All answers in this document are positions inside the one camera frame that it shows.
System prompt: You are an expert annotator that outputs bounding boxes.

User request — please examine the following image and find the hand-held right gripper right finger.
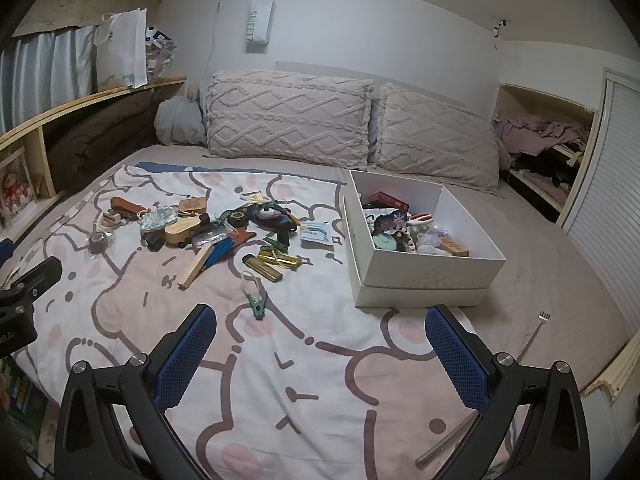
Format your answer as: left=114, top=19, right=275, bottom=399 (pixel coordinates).
left=425, top=305, right=591, bottom=480

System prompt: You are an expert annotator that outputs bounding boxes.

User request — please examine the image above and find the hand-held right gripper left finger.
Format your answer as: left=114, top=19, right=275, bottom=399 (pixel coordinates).
left=54, top=304, right=236, bottom=480

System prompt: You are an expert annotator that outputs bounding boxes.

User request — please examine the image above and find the brown tape roll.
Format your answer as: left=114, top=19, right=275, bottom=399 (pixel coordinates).
left=85, top=230, right=116, bottom=256

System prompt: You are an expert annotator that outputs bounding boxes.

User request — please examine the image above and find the white cardboard box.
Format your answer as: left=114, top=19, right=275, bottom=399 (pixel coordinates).
left=342, top=169, right=507, bottom=309

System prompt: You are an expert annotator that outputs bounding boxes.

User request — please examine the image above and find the blue lighter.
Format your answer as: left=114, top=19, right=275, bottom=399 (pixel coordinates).
left=200, top=240, right=236, bottom=273

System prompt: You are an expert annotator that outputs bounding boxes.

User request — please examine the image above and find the framed flower picture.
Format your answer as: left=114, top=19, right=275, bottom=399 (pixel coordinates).
left=0, top=145, right=36, bottom=231

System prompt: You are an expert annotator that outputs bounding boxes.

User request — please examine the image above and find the wooden stick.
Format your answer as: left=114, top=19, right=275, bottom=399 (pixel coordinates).
left=178, top=246, right=213, bottom=290

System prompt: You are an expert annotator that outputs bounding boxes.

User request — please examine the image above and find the wooden bedside shelf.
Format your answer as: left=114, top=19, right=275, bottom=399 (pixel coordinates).
left=0, top=76, right=187, bottom=241

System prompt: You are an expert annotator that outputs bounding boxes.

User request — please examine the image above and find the brown leather case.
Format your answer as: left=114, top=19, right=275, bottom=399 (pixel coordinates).
left=111, top=196, right=151, bottom=216

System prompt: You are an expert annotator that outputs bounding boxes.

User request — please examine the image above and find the printed cartoon blanket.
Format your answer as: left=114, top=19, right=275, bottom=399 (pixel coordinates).
left=10, top=162, right=531, bottom=480

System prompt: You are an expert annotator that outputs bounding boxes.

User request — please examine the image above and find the wooden brush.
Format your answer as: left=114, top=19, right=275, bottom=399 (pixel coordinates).
left=164, top=220, right=201, bottom=247

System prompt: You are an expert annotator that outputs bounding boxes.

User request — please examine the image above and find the brown leather sleeve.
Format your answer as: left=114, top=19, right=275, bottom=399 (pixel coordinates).
left=192, top=227, right=257, bottom=251

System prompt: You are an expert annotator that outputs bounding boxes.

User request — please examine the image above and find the floral patterned pouch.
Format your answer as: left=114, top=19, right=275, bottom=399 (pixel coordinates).
left=140, top=207, right=180, bottom=233

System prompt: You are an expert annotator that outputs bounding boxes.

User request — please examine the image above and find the brown folded comforter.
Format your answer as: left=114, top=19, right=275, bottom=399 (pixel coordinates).
left=45, top=91, right=173, bottom=193

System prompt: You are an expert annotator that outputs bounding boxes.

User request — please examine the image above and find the crochet pouch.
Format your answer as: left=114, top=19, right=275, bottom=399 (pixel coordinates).
left=250, top=205, right=296, bottom=231

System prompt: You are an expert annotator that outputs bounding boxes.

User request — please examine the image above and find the small red box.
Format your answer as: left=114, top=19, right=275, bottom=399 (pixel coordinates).
left=367, top=191, right=410, bottom=212

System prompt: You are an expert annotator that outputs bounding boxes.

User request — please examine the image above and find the white printed packet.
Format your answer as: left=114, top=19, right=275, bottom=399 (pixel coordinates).
left=300, top=220, right=335, bottom=248

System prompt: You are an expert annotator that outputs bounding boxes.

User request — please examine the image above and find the grey striped curtain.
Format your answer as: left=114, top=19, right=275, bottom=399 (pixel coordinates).
left=0, top=25, right=98, bottom=133

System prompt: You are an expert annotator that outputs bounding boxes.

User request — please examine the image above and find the grey cushion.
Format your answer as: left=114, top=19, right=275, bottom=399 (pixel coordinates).
left=154, top=95, right=208, bottom=147

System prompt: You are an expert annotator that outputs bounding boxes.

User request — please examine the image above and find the dark clothes pile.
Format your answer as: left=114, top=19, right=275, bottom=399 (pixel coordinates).
left=512, top=152, right=581, bottom=188

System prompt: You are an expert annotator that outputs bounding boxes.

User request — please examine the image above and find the beige knitted pillow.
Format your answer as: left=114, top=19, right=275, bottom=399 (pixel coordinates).
left=205, top=70, right=375, bottom=171
left=375, top=82, right=503, bottom=193

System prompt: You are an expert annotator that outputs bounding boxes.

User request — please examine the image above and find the white louvered door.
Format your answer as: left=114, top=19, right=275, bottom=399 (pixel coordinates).
left=560, top=67, right=640, bottom=321

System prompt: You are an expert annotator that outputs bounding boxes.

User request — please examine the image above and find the white shopping bag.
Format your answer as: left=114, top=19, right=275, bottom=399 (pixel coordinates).
left=95, top=8, right=149, bottom=88

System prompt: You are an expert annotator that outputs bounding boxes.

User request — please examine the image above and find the pink clothes pile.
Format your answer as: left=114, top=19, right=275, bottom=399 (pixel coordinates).
left=495, top=115, right=591, bottom=153

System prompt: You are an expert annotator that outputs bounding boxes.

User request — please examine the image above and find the stack of small packets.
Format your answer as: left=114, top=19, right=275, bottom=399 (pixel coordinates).
left=145, top=25, right=178, bottom=81

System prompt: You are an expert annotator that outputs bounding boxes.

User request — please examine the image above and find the cardboard sheet with drawings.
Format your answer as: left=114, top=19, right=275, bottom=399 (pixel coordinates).
left=12, top=0, right=161, bottom=38

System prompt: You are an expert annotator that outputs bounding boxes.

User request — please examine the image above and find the cream ribbed rail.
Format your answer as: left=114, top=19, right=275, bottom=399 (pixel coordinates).
left=582, top=332, right=640, bottom=396

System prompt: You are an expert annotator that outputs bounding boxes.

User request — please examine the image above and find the wooden wall shelf nook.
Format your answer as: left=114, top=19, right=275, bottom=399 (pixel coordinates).
left=492, top=84, right=598, bottom=223

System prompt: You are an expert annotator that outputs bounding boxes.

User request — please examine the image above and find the white wall cable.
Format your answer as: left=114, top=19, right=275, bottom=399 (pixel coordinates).
left=209, top=2, right=224, bottom=77

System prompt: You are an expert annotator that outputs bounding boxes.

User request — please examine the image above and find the white hanging wall pouch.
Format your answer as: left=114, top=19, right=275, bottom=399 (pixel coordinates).
left=245, top=0, right=275, bottom=52

